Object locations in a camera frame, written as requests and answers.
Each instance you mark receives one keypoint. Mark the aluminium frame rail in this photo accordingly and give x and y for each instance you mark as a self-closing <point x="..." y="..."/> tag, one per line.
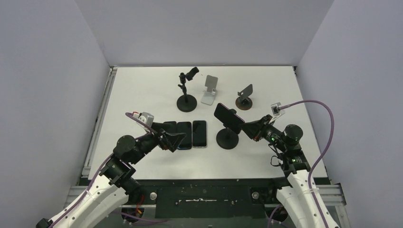
<point x="85" y="173"/>

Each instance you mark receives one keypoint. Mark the clear-case phone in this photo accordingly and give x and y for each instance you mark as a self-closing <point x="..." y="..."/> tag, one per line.
<point x="199" y="134"/>

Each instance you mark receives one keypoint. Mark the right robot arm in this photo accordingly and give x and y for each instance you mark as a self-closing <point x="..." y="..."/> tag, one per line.
<point x="300" y="198"/>

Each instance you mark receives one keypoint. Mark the red-edged black phone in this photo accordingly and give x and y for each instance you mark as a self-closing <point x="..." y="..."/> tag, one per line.
<point x="228" y="118"/>

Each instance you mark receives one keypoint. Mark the black mounting base plate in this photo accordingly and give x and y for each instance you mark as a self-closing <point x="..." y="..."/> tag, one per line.
<point x="209" y="198"/>

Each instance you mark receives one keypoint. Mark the black smartphone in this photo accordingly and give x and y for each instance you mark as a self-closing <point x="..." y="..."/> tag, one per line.
<point x="185" y="127"/>

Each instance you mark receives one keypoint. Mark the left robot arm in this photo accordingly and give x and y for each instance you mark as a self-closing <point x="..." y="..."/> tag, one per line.
<point x="113" y="184"/>

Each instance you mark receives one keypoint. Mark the brown round base phone stand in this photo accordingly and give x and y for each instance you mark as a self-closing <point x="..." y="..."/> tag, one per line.
<point x="243" y="101"/>

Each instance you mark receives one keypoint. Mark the black pole phone stand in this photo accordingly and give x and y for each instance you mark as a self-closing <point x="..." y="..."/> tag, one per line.
<point x="226" y="138"/>
<point x="186" y="103"/>

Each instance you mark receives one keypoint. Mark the white folding phone stand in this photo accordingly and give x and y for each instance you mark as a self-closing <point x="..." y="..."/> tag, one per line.
<point x="210" y="91"/>

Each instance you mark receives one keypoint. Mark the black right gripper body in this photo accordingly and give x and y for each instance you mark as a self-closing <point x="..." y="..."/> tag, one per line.
<point x="255" y="127"/>

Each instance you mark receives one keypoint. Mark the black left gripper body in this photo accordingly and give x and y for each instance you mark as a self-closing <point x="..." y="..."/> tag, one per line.
<point x="162" y="143"/>

